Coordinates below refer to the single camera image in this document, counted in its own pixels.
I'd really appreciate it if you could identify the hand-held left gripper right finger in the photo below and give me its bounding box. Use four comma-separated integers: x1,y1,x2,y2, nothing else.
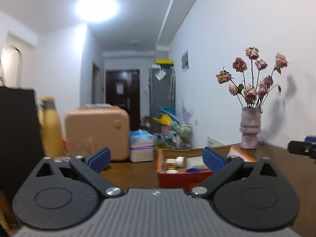
189,147,279,198

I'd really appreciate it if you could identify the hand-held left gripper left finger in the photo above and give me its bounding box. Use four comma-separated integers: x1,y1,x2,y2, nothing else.
35,147,124,198

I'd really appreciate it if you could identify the orange cardboard box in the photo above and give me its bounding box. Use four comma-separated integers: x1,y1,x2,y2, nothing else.
157,146,258,189

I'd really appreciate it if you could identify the white low box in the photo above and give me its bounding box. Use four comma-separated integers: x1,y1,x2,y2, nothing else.
207,136,224,148

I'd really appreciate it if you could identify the white rectangular packet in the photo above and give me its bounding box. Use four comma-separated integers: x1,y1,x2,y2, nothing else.
186,157,210,170

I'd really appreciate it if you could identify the pink ribbed suitcase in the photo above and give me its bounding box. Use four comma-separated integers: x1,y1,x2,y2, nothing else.
64,105,131,163

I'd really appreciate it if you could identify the white purple storage box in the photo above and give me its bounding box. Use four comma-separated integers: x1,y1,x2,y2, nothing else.
130,146,154,163

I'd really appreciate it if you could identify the blue tissue packet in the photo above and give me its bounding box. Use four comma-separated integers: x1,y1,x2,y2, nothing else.
130,129,155,149

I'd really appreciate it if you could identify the pink textured vase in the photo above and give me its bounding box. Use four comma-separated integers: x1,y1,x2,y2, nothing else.
240,107,262,150

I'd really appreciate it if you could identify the purple flower bouquet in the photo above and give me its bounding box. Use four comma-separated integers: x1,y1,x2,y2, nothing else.
181,100,193,124

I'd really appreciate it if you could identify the yellow thermos bottle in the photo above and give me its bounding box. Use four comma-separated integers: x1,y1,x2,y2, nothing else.
38,96,65,157

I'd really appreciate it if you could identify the dark brown entrance door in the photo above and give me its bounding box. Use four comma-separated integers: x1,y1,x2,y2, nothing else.
105,70,140,131

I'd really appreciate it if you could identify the yellow plastic toy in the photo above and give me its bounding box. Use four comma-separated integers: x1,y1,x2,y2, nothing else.
153,115,174,127

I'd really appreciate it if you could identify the blue plastic toy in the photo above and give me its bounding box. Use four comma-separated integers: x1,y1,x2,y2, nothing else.
158,107,178,119

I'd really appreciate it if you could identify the dried pink rose bouquet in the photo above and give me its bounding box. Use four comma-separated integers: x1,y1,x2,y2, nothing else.
216,46,289,109

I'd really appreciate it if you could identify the grey refrigerator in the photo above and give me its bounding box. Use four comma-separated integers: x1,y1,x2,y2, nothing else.
149,66,176,119

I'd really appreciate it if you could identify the clear plastic bag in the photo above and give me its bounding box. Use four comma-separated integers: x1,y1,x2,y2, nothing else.
154,67,167,81

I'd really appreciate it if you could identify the round ceiling lamp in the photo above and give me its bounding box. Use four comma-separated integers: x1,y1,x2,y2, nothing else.
75,0,119,23

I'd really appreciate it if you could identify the wall picture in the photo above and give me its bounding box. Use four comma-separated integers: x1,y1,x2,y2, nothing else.
181,49,190,72

